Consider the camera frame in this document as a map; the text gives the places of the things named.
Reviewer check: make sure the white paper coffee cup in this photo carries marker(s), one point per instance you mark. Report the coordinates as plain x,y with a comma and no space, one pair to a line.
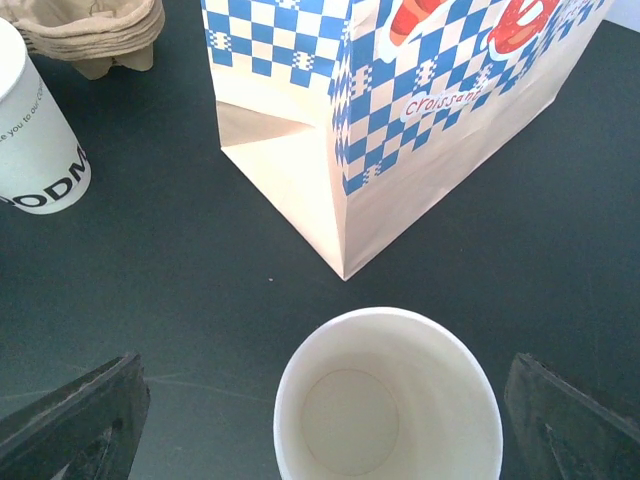
43,167

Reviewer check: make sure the blue checkered paper bag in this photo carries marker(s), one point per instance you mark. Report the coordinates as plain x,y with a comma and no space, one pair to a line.
354,118

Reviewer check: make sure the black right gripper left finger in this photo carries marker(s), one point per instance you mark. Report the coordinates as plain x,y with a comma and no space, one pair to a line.
89,428

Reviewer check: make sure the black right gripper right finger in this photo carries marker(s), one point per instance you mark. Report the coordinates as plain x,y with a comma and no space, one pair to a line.
568,430

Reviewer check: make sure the brown cardboard cup carrier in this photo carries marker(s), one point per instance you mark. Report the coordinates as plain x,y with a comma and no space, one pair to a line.
91,36

